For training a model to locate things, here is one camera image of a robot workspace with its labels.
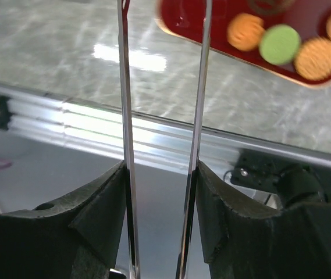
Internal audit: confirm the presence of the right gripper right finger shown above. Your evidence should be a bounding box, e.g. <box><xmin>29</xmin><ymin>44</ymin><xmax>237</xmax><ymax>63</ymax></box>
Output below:
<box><xmin>196</xmin><ymin>163</ymin><xmax>331</xmax><ymax>278</ymax></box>

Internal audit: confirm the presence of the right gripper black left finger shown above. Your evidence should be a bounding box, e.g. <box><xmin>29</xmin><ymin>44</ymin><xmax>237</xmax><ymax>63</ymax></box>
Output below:
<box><xmin>0</xmin><ymin>163</ymin><xmax>126</xmax><ymax>278</ymax></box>

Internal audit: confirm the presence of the orange swirl cookie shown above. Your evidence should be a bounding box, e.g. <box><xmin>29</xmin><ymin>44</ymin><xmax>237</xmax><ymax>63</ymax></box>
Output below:
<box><xmin>226</xmin><ymin>13</ymin><xmax>265</xmax><ymax>52</ymax></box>

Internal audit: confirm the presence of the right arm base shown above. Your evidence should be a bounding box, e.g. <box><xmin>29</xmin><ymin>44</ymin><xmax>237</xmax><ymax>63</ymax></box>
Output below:
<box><xmin>230</xmin><ymin>149</ymin><xmax>331</xmax><ymax>208</ymax></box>

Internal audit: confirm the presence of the red lacquer tray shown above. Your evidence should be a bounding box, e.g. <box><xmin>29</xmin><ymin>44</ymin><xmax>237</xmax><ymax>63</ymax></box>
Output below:
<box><xmin>156</xmin><ymin>1</ymin><xmax>331</xmax><ymax>88</ymax></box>

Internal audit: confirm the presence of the aluminium rail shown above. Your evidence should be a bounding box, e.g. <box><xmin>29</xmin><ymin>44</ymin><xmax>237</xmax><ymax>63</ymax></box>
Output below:
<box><xmin>0</xmin><ymin>84</ymin><xmax>331</xmax><ymax>173</ymax></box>

